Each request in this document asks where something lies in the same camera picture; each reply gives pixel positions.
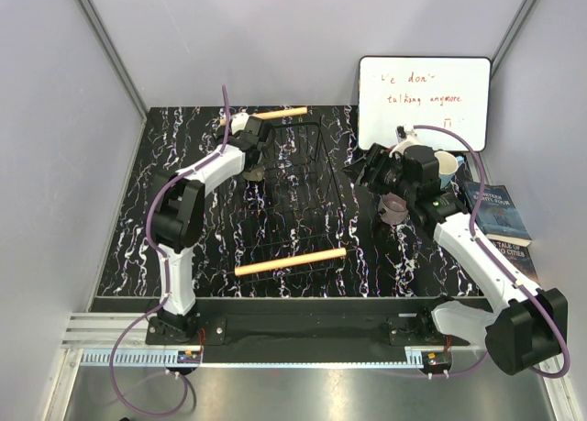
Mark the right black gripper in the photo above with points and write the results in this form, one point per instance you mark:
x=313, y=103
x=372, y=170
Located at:
x=376, y=157

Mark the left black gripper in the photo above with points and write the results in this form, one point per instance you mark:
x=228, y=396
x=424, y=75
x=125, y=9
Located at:
x=264, y=152

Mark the light blue faceted mug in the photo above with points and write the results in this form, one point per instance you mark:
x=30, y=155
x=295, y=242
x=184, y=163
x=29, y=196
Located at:
x=448, y=164

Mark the taupe ceramic mug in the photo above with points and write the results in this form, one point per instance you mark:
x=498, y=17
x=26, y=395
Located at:
x=255, y=174

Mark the mauve ribbed mug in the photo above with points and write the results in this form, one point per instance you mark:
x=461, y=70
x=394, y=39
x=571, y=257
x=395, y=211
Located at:
x=392, y=209

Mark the black wire dish rack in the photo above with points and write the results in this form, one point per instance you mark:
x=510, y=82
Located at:
x=292, y=208

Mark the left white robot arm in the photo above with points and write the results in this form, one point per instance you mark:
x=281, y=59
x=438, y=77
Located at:
x=176, y=216

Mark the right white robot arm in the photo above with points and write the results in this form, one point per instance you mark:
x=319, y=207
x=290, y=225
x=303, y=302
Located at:
x=526, y=324

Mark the white whiteboard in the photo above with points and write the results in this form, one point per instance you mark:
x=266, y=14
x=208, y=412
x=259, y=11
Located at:
x=447, y=92

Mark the blue paperback book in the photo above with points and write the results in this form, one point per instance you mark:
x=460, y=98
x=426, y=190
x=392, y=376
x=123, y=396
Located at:
x=498, y=218

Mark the dark Two Cities book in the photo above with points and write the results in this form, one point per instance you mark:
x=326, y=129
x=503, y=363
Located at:
x=519, y=257

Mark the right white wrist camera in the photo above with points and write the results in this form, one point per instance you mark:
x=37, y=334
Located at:
x=406, y=137

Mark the rear wooden rack handle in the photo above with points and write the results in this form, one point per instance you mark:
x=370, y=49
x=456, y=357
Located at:
x=297, y=111

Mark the wooden rack handle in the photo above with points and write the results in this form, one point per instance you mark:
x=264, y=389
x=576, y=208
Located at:
x=297, y=111
x=272, y=265

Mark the front wooden rack handle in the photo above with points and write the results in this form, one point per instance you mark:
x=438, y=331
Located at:
x=272, y=265

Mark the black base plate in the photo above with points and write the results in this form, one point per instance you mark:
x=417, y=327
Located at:
x=306, y=332

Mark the grey slotted cable duct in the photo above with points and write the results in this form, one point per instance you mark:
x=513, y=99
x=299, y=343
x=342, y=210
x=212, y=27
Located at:
x=170, y=358

